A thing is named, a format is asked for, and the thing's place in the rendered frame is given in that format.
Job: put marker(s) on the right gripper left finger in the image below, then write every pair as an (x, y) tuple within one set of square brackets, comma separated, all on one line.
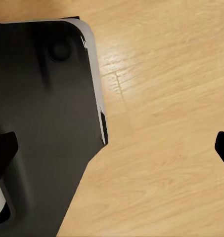
[(8, 149)]

